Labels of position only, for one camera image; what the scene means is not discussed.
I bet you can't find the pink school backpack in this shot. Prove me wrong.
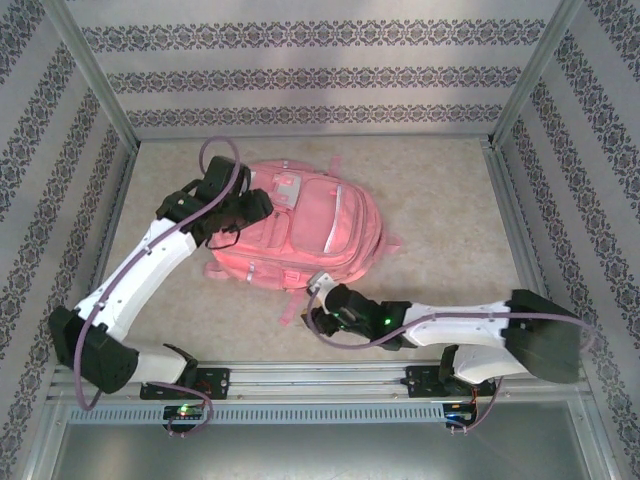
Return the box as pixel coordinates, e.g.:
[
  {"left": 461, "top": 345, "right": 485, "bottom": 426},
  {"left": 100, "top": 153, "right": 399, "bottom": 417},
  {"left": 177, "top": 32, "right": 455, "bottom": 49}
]
[{"left": 202, "top": 155, "right": 401, "bottom": 329}]

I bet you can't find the grey metal sheet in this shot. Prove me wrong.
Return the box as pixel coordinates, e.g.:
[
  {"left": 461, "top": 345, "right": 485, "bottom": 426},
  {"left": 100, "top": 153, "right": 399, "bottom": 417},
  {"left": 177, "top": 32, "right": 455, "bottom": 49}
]
[{"left": 47, "top": 399, "right": 614, "bottom": 480}]

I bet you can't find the thin black left camera cable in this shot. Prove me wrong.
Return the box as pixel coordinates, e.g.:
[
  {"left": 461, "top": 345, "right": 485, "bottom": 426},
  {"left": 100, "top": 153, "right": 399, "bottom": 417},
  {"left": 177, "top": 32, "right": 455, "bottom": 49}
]
[{"left": 207, "top": 224, "right": 246, "bottom": 251}]

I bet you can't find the aluminium mounting rail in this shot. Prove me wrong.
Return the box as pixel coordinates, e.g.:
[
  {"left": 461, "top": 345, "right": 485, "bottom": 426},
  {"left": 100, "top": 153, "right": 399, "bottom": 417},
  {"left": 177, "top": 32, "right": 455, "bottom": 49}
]
[{"left": 47, "top": 362, "right": 586, "bottom": 401}]

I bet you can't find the slotted grey cable duct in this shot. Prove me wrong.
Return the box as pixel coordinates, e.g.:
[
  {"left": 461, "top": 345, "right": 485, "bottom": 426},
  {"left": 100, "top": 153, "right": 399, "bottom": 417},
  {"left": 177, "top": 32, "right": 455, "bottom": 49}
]
[{"left": 67, "top": 402, "right": 476, "bottom": 426}]

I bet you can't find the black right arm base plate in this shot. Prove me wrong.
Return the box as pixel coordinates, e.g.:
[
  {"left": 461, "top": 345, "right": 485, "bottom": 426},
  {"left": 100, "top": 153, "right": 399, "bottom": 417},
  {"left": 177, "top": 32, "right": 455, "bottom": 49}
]
[{"left": 405, "top": 363, "right": 496, "bottom": 399}]

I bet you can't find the aluminium side rail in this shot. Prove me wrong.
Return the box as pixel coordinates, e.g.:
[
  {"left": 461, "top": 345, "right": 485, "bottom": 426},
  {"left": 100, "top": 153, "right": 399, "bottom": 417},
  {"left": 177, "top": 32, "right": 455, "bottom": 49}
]
[
  {"left": 479, "top": 139, "right": 571, "bottom": 362},
  {"left": 68, "top": 144, "right": 140, "bottom": 365}
]

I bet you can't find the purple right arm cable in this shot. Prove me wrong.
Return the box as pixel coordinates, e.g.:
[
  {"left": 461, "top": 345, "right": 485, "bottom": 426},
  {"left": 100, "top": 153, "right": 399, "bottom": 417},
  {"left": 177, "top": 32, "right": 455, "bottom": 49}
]
[{"left": 306, "top": 289, "right": 596, "bottom": 435}]

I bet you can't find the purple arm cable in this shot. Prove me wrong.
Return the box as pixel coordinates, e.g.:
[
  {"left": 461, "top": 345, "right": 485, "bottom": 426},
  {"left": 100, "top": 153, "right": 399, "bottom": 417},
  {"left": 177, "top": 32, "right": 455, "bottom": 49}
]
[
  {"left": 73, "top": 135, "right": 244, "bottom": 439},
  {"left": 306, "top": 289, "right": 596, "bottom": 435}
]

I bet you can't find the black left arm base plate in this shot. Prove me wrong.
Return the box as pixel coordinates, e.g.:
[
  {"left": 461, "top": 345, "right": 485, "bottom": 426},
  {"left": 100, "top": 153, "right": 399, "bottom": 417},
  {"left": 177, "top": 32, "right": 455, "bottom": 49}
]
[{"left": 139, "top": 367, "right": 231, "bottom": 401}]

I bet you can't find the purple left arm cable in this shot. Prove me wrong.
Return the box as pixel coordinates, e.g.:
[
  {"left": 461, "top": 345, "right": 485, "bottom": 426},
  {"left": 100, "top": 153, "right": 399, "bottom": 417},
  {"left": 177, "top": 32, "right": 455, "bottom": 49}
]
[{"left": 73, "top": 135, "right": 244, "bottom": 439}]

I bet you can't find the aluminium frame post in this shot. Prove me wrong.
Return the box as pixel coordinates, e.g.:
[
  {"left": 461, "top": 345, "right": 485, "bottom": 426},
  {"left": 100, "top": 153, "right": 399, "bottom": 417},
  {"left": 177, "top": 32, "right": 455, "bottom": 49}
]
[
  {"left": 42, "top": 0, "right": 141, "bottom": 154},
  {"left": 487, "top": 0, "right": 586, "bottom": 151}
]

